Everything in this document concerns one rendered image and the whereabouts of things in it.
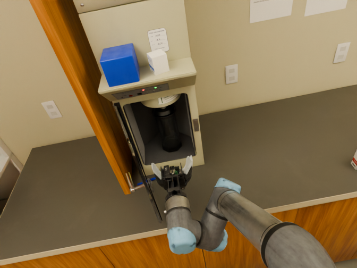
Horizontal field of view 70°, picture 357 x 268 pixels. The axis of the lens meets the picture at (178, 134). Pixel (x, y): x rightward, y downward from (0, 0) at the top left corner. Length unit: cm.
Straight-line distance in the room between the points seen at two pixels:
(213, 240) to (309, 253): 39
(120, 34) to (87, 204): 79
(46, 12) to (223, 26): 85
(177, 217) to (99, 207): 58
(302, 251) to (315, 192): 77
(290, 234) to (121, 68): 62
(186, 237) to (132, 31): 64
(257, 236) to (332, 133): 103
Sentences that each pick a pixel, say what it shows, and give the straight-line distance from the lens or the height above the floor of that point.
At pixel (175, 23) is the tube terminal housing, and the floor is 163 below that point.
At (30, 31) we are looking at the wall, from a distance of 144.
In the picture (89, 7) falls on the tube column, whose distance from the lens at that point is 88.
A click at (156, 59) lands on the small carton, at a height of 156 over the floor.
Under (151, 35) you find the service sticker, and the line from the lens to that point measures 89.
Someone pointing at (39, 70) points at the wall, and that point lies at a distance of 151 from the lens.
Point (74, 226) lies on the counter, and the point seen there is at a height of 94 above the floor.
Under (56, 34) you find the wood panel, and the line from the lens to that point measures 83.
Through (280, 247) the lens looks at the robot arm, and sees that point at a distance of 48.
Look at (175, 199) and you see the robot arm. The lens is 79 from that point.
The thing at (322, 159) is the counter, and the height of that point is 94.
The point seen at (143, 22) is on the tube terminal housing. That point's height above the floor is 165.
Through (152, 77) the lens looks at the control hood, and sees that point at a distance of 84.
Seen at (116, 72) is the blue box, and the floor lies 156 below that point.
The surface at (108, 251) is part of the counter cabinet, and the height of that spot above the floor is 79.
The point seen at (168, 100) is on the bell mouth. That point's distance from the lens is 103.
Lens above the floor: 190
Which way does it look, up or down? 41 degrees down
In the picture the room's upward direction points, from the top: 12 degrees counter-clockwise
